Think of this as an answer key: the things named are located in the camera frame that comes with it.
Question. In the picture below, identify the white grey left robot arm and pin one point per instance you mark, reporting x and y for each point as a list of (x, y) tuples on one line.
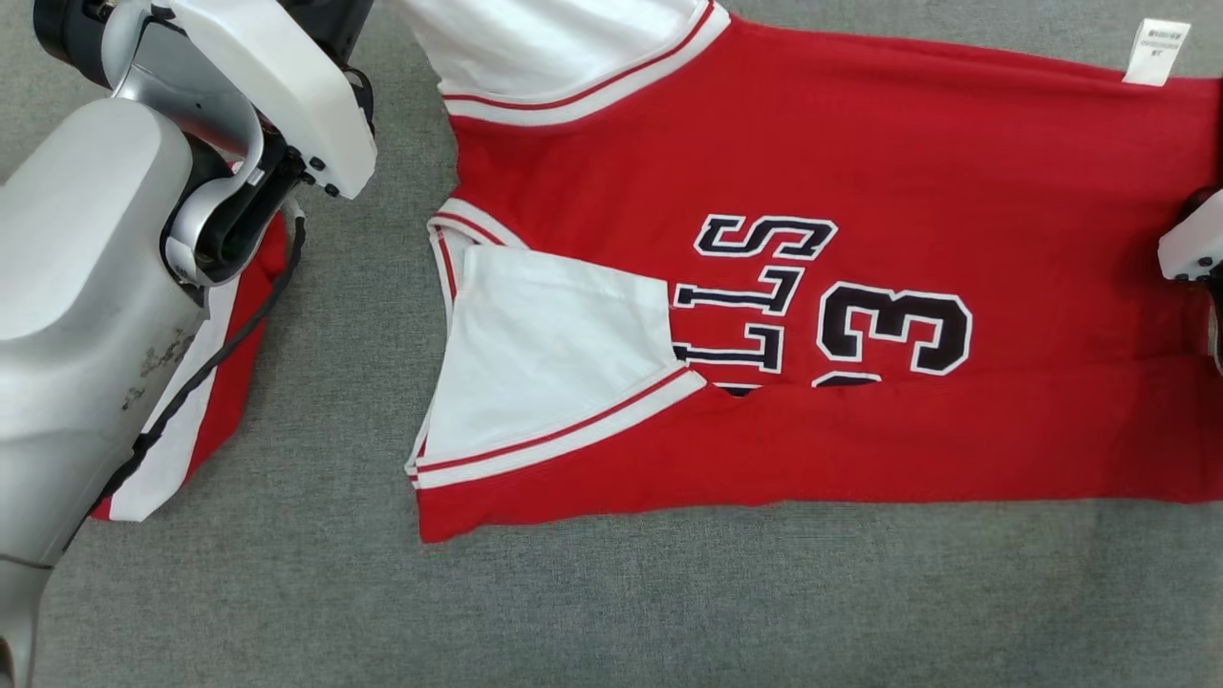
[(76, 287)]

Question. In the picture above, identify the red shorts with white stripe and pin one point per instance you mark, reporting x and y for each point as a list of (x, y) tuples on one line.
[(234, 339)]

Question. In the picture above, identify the red white basketball jersey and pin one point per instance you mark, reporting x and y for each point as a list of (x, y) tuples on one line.
[(860, 143)]

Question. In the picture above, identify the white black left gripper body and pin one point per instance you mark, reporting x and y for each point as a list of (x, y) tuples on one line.
[(296, 96)]

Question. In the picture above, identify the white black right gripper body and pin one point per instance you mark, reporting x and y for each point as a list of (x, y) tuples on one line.
[(1199, 244)]

